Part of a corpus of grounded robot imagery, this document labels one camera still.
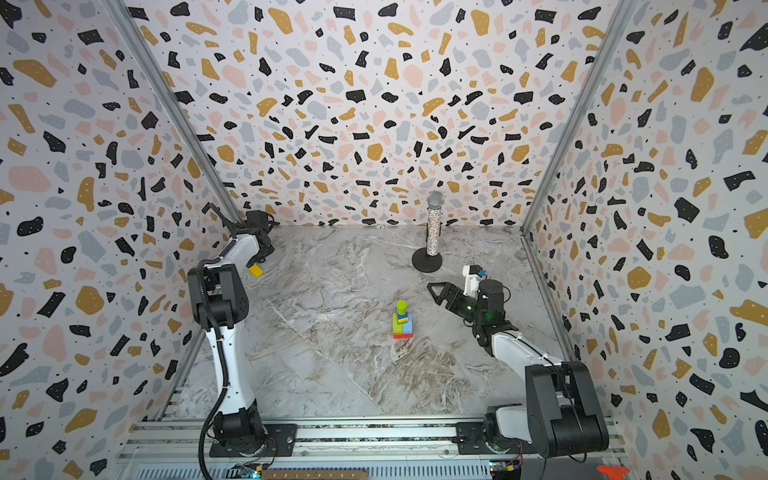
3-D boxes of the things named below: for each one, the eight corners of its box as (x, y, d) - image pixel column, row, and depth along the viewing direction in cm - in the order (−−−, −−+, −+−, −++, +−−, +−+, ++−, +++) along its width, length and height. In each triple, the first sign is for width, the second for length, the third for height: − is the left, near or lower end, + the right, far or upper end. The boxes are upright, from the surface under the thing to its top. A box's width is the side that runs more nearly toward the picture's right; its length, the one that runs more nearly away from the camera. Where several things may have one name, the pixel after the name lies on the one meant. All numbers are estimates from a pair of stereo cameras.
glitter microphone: (423, 274, 111) (430, 203, 85) (422, 261, 115) (429, 190, 89) (434, 274, 111) (445, 204, 85) (433, 261, 115) (443, 190, 89)
